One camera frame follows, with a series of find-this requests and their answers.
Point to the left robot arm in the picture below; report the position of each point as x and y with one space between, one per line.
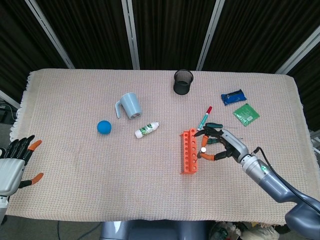
2 205

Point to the light blue plastic mug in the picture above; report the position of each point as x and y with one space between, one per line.
131 105

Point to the orange tube rack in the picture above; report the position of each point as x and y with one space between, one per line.
186 152

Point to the left robot hand, orange fingertips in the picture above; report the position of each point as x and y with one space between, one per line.
8 172

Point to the blue ball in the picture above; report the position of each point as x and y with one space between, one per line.
104 127

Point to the aluminium partition post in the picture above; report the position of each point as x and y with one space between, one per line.
8 98
210 37
131 32
50 32
300 52

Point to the blue packet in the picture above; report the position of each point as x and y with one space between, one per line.
233 97

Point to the black mesh pen cup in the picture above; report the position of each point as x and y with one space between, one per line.
182 87

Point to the cluttered waste bin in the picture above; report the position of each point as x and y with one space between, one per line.
225 232

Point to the metal frame rack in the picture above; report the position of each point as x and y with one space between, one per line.
315 140

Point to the green circuit board bag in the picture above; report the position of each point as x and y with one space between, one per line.
246 115

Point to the black curtain panel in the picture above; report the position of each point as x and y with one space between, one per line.
310 87
255 32
170 32
87 32
15 45

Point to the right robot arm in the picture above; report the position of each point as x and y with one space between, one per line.
272 182

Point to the green pen red cap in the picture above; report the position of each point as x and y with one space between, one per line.
203 120

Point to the grey robot torso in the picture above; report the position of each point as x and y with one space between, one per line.
150 231

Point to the beige woven tablecloth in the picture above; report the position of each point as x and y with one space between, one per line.
100 170

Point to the white glue bottle green label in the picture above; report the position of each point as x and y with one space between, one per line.
146 129

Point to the right robot hand, orange fingertips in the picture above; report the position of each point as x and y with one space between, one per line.
236 145

